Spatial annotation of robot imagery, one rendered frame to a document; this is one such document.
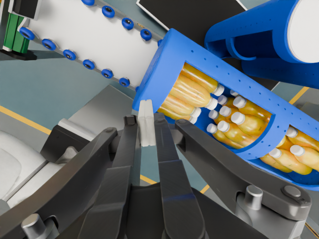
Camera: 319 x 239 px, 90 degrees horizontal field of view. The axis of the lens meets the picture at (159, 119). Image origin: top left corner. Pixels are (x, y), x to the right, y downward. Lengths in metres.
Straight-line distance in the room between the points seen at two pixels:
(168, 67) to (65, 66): 1.47
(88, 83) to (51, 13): 1.04
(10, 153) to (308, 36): 1.09
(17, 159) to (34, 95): 1.40
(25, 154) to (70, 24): 0.49
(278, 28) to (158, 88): 0.57
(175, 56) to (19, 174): 0.57
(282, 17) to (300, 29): 0.08
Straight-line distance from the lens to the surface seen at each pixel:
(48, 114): 2.02
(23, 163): 0.66
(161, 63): 0.42
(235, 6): 1.72
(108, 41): 0.74
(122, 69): 0.73
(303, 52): 0.86
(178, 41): 0.47
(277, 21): 0.86
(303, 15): 0.84
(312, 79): 1.23
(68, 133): 0.77
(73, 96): 1.84
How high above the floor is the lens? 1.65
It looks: 67 degrees down
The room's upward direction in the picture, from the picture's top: 167 degrees clockwise
